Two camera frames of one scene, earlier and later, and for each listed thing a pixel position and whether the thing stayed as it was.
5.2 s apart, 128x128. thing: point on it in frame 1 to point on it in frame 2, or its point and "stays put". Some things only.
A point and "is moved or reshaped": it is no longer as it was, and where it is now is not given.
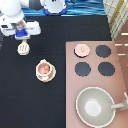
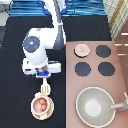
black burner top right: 103,51 stays put
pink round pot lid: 82,50 stays put
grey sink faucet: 121,106 stays put
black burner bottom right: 106,69 stays put
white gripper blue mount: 21,30 to 41,72
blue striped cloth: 75,8 stays put
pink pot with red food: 45,71 is moved or reshaped
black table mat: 25,100 stays put
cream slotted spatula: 23,48 is moved or reshaped
